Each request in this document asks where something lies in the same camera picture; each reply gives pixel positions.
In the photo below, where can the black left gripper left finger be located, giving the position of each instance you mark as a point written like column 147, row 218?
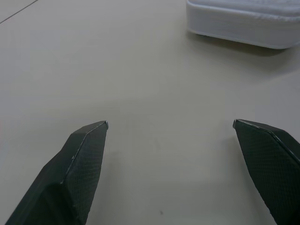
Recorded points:
column 70, row 178

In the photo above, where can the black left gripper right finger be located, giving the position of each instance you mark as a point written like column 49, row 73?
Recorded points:
column 269, row 168

